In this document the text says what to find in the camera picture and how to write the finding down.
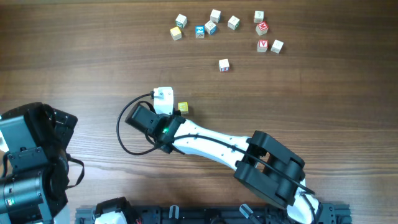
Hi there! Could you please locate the white block top centre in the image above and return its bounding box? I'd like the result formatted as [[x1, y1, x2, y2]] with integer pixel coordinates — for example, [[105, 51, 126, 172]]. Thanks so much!
[[210, 9, 221, 23]]

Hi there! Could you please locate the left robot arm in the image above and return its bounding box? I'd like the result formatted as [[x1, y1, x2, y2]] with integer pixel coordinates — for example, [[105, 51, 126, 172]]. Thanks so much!
[[1, 102, 84, 224]]

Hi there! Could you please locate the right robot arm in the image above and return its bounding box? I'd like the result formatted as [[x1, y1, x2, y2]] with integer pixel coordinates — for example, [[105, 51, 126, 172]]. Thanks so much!
[[125, 101, 319, 223]]

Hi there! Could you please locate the white block top right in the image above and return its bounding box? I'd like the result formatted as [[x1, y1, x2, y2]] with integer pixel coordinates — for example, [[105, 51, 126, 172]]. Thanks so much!
[[254, 11, 264, 24]]

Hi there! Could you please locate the yellow block far left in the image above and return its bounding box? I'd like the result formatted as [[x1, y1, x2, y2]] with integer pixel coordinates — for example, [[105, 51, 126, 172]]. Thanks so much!
[[170, 26, 182, 40]]

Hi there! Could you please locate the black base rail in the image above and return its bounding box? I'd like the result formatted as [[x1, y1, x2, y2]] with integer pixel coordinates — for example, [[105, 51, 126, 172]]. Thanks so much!
[[74, 203, 352, 224]]

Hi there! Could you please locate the white block red letter side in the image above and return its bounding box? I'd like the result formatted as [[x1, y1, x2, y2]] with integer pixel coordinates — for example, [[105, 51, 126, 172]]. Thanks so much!
[[218, 58, 230, 72]]

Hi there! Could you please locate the white block green side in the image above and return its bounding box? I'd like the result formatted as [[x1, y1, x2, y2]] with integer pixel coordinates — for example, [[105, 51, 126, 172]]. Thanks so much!
[[228, 16, 240, 30]]

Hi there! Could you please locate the yellow block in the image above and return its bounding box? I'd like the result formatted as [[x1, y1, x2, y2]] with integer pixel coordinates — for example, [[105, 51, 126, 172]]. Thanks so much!
[[178, 102, 189, 114], [170, 26, 182, 40]]

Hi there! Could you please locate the red letter M block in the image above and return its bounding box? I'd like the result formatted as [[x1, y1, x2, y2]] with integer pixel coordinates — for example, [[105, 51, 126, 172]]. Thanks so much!
[[256, 21, 269, 35]]

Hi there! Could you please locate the white block blue side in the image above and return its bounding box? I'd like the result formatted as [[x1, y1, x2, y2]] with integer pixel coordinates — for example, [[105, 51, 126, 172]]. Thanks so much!
[[205, 21, 217, 35]]

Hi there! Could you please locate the yellow top block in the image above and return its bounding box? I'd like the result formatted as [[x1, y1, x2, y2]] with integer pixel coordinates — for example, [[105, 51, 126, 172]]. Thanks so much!
[[178, 102, 189, 114]]

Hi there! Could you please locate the teal framed white block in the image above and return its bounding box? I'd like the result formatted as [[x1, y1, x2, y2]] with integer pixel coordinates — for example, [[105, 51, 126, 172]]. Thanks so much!
[[175, 14, 187, 28]]

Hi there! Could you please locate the red letter V block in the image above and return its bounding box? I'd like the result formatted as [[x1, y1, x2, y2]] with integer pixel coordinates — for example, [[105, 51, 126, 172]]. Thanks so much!
[[257, 40, 269, 53]]

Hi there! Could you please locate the plain white block right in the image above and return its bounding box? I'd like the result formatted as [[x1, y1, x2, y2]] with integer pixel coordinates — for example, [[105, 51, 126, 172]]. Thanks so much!
[[271, 40, 284, 54]]

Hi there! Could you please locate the blue letter block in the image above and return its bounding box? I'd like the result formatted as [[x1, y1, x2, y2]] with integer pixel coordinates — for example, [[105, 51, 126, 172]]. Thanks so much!
[[195, 26, 205, 39]]

